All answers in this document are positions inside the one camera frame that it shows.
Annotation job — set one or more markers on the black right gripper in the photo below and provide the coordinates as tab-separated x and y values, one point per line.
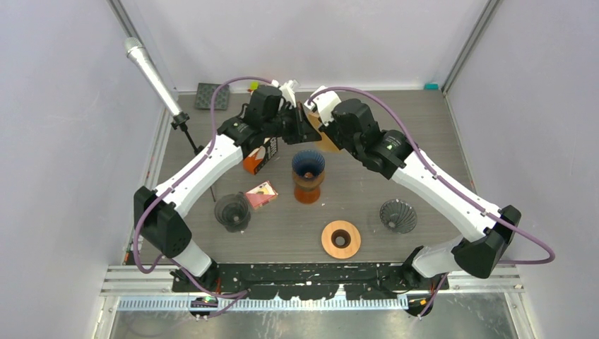
328	131

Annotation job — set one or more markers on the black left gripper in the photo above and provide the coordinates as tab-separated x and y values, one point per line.
304	132

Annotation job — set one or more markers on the coffee paper filter box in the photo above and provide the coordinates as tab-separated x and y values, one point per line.
260	156

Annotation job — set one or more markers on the blue ribbed dripper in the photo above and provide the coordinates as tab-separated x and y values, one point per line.
308	162

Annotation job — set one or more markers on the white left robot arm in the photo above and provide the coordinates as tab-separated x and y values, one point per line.
159	213

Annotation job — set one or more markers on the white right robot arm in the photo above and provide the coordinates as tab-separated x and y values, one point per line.
485	229

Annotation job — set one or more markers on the grey ribbed dripper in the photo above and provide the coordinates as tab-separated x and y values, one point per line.
398	216

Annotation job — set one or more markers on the dark smoky glass dripper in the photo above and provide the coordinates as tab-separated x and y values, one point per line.
233	212

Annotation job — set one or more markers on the dark grey studded plate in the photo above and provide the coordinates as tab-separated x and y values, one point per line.
204	93

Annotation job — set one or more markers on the amber glass carafe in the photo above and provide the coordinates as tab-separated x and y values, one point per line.
307	196

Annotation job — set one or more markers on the teal block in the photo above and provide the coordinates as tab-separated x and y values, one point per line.
431	86

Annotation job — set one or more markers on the silver microphone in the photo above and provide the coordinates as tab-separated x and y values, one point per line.
139	56

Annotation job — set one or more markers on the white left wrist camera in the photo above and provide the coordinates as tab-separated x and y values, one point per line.
288	90

